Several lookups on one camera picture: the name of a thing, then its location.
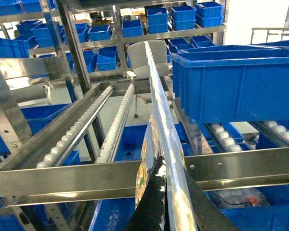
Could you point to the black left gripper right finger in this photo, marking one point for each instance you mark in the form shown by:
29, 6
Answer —
198, 212

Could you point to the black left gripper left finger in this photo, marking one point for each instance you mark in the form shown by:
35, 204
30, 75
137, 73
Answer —
151, 213

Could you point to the flower gift bag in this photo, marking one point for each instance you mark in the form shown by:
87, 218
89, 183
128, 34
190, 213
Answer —
161, 139

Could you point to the steel roller conveyor rack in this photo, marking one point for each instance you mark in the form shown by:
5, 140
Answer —
34, 173

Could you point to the blue crate on left conveyor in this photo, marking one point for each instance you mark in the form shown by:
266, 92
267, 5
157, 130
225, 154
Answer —
232, 86

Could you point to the grey office chair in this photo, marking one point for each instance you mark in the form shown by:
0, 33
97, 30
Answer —
144, 55

